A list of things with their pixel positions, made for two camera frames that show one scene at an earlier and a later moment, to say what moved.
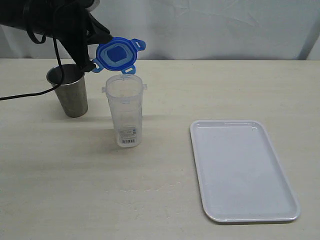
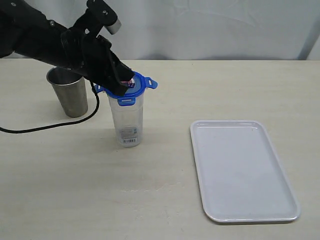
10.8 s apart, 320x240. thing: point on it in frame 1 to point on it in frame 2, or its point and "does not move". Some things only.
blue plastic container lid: (119, 54) to (138, 86)
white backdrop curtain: (195, 30) does not move
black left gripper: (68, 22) to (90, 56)
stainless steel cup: (72, 92) does not move
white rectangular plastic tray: (241, 177) does not move
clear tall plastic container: (124, 93) does not move
